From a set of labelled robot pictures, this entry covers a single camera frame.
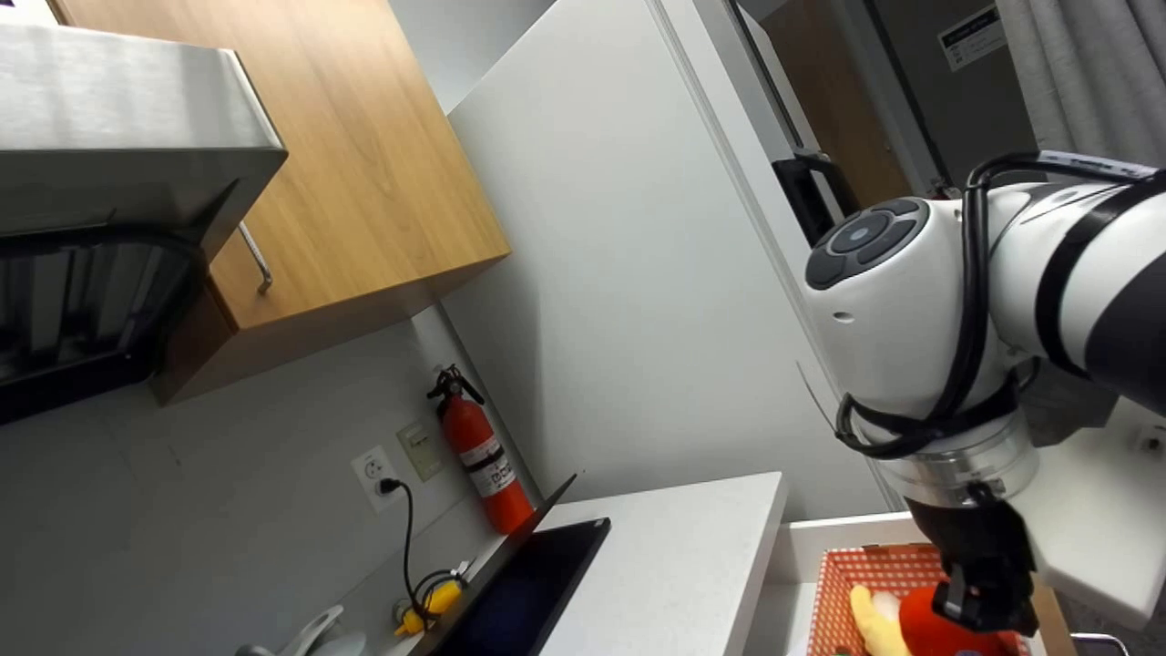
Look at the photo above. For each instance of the yellow banana plush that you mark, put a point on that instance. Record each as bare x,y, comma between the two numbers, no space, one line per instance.
875,622

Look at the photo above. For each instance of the wooden wall cabinet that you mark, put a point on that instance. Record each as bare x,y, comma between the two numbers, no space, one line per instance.
367,168

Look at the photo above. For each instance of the stainless steel range hood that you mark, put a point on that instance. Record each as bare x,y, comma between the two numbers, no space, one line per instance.
112,207

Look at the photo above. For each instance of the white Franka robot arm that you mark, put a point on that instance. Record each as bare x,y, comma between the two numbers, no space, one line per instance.
923,314

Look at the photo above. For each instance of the brown wooden door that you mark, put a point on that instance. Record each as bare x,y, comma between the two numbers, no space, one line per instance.
841,85

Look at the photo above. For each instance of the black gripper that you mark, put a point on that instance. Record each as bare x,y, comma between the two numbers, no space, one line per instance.
979,534

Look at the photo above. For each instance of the red apple plush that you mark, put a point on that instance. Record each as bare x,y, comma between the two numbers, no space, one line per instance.
933,637

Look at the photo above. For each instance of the white faucet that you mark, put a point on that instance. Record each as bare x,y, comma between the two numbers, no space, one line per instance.
310,637

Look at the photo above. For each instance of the grey white curtain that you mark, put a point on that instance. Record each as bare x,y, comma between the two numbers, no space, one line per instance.
1080,61

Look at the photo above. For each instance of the white label sticker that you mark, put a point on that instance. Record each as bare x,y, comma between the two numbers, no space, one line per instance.
969,38

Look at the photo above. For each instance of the red fire extinguisher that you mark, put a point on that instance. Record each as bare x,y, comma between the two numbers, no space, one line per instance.
478,456

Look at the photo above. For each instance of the orange checkered toy basket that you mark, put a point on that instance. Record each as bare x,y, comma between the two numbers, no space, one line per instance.
852,569

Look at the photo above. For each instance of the white wall outlet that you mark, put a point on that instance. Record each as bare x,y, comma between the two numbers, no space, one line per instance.
378,475

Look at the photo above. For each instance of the black glass cooktop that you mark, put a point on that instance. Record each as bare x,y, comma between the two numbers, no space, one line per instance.
524,594

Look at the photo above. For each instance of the white wall switch plate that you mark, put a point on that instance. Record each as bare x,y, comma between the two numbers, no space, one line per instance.
424,448

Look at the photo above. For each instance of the tall white cabinet panel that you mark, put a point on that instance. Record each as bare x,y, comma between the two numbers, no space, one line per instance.
584,241

